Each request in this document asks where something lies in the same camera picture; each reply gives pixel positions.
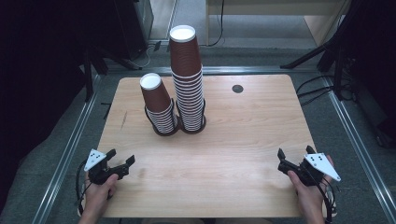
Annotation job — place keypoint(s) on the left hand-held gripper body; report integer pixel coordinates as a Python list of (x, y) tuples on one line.
[(99, 175)]

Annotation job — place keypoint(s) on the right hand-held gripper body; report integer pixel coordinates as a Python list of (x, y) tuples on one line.
[(320, 163)]

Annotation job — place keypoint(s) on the stack of brown paper cups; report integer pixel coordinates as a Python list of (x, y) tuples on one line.
[(190, 102)]

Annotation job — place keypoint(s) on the person's left hand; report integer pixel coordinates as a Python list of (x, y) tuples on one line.
[(96, 199)]

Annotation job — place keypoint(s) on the person's right hand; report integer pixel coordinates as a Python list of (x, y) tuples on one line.
[(311, 199)]

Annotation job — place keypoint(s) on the short stack of brown cups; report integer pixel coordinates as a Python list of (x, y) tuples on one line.
[(155, 96)]

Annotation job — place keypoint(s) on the dark round table grommet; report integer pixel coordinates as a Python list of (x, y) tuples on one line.
[(237, 89)]

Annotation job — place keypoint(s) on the black metal stand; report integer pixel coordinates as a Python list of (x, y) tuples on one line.
[(88, 74)]

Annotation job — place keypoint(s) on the black curtain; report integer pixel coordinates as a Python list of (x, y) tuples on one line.
[(40, 77)]

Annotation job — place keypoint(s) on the black tripod stand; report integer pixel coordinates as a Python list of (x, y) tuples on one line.
[(330, 43)]

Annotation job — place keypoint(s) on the light wooden desk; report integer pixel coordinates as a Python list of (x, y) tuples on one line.
[(323, 25)]

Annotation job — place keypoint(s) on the black computer tower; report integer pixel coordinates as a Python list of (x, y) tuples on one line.
[(130, 25)]

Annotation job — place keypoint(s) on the aluminium floor rail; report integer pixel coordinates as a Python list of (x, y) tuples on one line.
[(358, 140), (249, 70), (70, 149)]

